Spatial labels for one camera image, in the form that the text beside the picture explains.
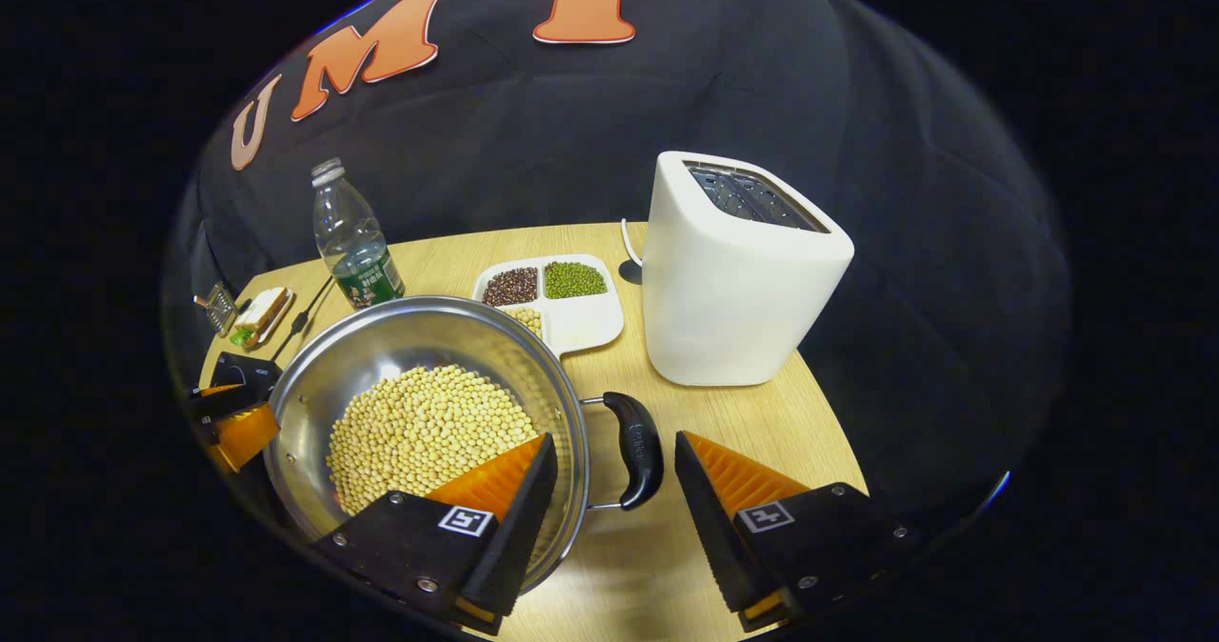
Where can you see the small white plate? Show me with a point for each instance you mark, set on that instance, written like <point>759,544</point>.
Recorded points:
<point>279,328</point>

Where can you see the white toaster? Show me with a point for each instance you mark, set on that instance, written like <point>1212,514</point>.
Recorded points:
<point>733,290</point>

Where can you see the pile of soybeans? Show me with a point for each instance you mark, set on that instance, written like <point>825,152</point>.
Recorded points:
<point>429,432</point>

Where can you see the white divided dish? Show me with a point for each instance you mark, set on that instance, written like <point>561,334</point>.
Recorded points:
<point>590,323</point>

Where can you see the heap of green mung beans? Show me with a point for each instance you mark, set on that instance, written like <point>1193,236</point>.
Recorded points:
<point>574,280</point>

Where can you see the stainless steel pot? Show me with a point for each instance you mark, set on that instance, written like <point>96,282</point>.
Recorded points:
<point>400,337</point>

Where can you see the clear plastic water bottle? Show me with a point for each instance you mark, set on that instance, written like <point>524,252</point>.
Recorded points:
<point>357,242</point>

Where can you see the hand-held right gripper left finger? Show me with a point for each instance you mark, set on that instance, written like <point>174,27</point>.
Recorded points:
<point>514,547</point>

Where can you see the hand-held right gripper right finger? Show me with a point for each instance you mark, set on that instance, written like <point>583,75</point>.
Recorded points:
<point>714,547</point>

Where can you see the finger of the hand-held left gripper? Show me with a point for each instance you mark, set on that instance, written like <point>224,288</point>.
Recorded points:
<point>246,437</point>
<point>238,396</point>

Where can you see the small heap of soybeans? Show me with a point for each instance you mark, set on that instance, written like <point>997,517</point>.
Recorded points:
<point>529,320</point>

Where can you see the heap of red beans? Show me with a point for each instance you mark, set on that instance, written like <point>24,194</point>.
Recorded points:
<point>511,287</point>

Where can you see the sandwich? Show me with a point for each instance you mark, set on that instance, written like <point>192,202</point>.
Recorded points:
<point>259,310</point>

